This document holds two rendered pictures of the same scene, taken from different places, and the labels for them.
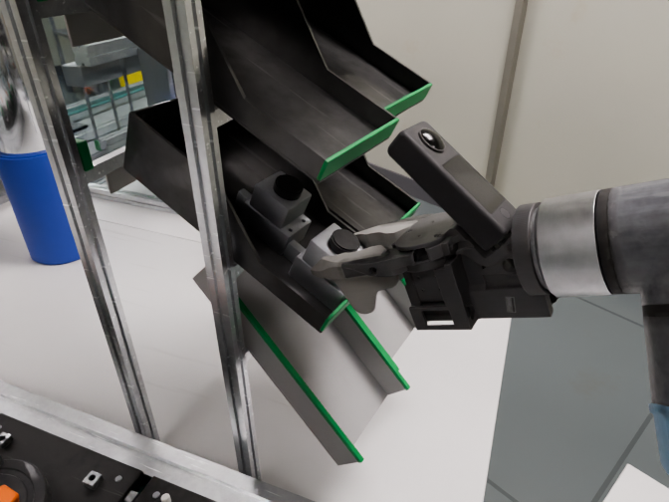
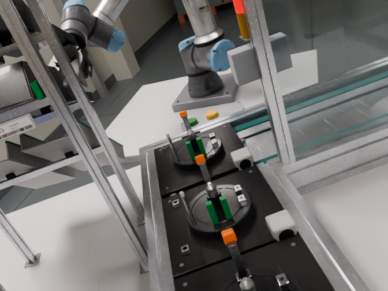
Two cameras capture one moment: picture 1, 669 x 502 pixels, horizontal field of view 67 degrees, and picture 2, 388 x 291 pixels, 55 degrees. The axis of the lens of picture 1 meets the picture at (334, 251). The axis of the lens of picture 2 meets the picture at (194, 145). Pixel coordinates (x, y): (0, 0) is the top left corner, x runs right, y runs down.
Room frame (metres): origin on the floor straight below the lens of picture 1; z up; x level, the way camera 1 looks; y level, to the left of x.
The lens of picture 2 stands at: (0.53, 0.94, 1.47)
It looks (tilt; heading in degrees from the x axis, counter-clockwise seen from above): 29 degrees down; 248
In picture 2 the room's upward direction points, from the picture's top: 20 degrees counter-clockwise
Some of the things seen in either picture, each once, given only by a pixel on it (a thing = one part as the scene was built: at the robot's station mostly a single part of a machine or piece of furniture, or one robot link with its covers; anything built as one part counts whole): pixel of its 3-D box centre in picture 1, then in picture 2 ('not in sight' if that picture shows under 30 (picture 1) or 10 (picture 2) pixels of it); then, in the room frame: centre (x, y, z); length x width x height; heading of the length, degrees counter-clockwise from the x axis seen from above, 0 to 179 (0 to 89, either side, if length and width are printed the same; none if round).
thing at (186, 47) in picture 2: not in sight; (196, 52); (-0.14, -0.38, 1.06); 0.13 x 0.12 x 0.14; 93
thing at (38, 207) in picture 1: (49, 199); not in sight; (1.07, 0.67, 1.00); 0.16 x 0.16 x 0.27
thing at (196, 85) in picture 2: not in sight; (202, 79); (-0.14, -0.38, 0.94); 0.15 x 0.15 x 0.10
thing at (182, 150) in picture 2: not in sight; (197, 151); (0.21, 0.15, 0.98); 0.14 x 0.14 x 0.02
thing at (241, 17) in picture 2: not in sight; (251, 22); (0.08, 0.33, 1.29); 0.05 x 0.05 x 0.05
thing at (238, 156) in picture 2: not in sight; (242, 160); (0.16, 0.28, 0.97); 0.05 x 0.05 x 0.04; 68
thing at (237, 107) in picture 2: not in sight; (215, 123); (0.06, -0.02, 0.93); 0.21 x 0.07 x 0.06; 158
